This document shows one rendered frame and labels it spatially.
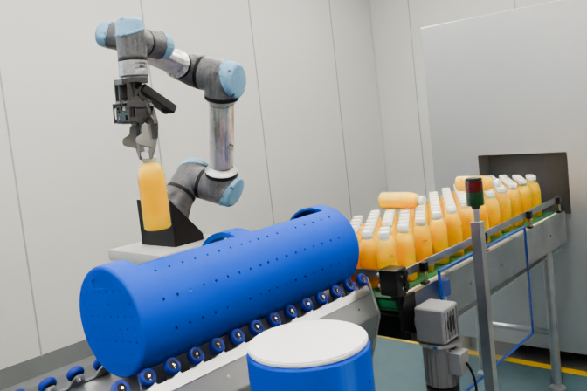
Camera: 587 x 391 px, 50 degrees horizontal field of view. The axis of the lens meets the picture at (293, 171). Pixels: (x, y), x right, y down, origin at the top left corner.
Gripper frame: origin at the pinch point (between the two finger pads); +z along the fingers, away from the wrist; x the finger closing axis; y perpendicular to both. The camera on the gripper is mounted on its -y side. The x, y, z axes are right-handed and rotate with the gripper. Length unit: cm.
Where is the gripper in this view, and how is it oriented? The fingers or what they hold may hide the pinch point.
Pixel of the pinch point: (148, 154)
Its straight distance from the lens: 172.3
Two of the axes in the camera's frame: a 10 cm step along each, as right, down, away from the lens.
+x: 7.4, -0.2, -6.7
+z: 0.8, 10.0, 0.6
